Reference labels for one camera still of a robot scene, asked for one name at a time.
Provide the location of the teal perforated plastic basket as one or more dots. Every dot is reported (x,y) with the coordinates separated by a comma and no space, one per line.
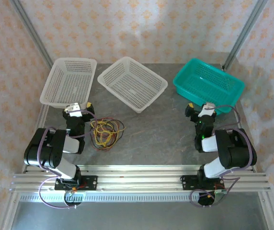
(208,83)

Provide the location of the white perforated plastic basket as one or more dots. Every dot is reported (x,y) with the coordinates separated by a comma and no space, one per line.
(132,83)
(67,81)

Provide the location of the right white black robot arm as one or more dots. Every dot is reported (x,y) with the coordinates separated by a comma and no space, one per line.
(232,148)

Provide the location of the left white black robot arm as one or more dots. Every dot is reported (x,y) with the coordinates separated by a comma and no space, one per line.
(53,148)

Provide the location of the small green circuit board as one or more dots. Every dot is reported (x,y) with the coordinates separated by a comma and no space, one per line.
(220,191)

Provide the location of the patterned backdrop cloth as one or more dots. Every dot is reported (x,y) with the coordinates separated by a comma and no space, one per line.
(137,24)

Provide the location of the grey metal shelf panel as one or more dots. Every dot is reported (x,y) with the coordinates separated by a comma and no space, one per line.
(137,215)

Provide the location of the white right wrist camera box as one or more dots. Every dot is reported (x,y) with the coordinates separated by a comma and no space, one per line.
(206,109)

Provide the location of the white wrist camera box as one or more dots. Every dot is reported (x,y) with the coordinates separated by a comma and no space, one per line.
(74,109)
(206,109)

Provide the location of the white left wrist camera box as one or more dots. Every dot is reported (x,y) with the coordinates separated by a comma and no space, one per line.
(74,109)

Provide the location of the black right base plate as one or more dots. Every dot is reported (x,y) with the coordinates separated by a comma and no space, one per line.
(187,183)

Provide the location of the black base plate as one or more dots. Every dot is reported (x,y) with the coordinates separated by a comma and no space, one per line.
(91,183)
(187,183)

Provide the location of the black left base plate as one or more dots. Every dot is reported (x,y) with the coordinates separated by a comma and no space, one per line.
(91,183)

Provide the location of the aluminium mounting rail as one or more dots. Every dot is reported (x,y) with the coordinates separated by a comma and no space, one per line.
(139,179)

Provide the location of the aluminium frame post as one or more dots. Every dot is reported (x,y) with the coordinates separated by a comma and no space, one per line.
(31,33)
(247,31)

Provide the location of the aluminium table edge rail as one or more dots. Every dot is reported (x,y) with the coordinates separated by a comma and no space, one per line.
(266,215)
(7,215)

